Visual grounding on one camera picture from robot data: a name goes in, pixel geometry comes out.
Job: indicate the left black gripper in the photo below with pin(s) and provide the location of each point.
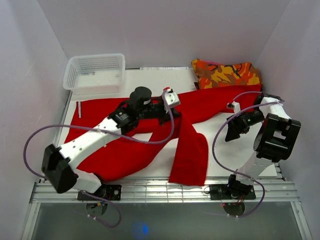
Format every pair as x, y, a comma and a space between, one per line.
168, 114

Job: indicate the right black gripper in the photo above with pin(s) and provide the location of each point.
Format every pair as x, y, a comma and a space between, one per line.
234, 128

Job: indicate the red trousers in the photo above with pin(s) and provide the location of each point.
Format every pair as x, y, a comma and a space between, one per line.
123, 157

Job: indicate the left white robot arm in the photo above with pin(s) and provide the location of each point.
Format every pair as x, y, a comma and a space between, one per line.
60, 163

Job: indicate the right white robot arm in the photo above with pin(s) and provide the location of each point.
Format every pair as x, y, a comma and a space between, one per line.
274, 142

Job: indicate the orange camouflage folded trousers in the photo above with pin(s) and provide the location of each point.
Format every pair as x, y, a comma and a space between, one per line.
215, 75

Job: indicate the white perforated plastic basket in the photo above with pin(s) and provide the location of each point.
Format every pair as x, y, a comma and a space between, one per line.
95, 74

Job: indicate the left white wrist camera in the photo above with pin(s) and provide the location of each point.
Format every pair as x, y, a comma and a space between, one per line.
170, 98

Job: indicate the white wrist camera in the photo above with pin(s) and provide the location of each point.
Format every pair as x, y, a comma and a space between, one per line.
170, 98
234, 106

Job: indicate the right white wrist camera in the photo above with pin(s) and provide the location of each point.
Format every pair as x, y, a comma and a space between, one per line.
234, 106

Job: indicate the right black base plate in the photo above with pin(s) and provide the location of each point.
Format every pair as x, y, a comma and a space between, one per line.
222, 192

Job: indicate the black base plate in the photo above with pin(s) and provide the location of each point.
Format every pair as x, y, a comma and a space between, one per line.
110, 192
222, 192

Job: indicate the aluminium frame rail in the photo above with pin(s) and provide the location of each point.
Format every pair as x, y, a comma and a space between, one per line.
145, 191

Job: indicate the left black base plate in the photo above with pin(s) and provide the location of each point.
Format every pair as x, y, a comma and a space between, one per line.
110, 192

